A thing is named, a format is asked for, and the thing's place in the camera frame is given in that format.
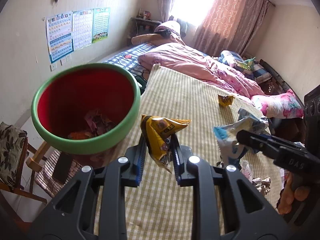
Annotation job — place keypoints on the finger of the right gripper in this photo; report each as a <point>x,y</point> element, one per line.
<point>267,144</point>

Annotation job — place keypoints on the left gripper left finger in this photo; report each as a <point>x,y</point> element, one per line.
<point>92,204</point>

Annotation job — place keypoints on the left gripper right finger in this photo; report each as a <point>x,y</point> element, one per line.
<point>225,204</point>

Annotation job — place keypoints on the blue white wrapper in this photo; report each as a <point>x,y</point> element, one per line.
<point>231,150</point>

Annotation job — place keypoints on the yellow chocolate snack wrapper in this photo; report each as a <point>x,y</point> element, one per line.
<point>157,132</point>

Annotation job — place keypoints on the pink foil wrapper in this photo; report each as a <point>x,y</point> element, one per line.
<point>98,124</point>

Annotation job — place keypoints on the right hand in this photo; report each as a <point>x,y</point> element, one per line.
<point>288,196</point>

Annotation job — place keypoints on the dark brown foil wrapper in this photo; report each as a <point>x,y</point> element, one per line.
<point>263,185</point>

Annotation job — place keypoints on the pink floral pillow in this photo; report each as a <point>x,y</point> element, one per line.
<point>282,106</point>

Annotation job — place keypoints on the wooden chair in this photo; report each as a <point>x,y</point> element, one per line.
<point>22,165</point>

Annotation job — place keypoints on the small yellow wrapper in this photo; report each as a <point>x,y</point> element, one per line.
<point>225,100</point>

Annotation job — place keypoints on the orange snack bag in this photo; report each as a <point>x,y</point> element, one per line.
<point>78,135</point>

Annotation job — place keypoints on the yellow checked mattress pad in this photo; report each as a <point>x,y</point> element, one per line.
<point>161,209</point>

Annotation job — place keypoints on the folded blue clothes pile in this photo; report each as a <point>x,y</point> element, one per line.
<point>249,67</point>

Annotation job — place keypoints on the red bin with green rim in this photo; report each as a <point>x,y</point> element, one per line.
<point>60,105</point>

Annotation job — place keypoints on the pink quilt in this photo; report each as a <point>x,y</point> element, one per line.
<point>192,62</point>

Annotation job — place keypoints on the pink patterned curtain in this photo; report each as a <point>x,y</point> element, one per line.
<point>230,25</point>

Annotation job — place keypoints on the blue checked bed sheet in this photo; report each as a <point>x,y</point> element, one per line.
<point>128,59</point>

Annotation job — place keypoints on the dark wooden nightstand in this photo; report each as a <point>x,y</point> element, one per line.
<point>140,26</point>

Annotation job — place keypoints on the wall posters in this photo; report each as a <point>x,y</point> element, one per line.
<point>73,30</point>

